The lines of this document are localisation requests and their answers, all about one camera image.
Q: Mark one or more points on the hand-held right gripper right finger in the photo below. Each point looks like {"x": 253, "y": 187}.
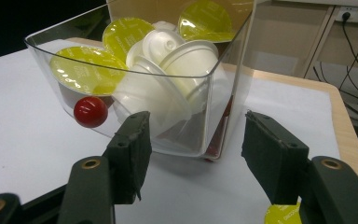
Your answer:
{"x": 273, "y": 158}

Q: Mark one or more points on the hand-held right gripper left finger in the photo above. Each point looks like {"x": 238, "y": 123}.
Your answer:
{"x": 130, "y": 155}

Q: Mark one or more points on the single yellow-green lidded coffee capsule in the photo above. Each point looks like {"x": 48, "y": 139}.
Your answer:
{"x": 282, "y": 214}

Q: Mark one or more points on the clear drawer with red knob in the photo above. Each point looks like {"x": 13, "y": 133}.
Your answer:
{"x": 90, "y": 112}

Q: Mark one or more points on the pile of yellow-green lidded capsules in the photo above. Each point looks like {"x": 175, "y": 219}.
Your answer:
{"x": 186, "y": 62}

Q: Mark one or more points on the white table mat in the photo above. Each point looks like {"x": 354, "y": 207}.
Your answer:
{"x": 28, "y": 140}

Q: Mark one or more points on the white metal stand leg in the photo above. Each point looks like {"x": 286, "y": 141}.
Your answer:
{"x": 318, "y": 43}

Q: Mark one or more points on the black power plug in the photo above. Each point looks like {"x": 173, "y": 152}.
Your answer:
{"x": 346, "y": 16}

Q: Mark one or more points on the white power strip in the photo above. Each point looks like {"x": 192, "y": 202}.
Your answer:
{"x": 355, "y": 12}

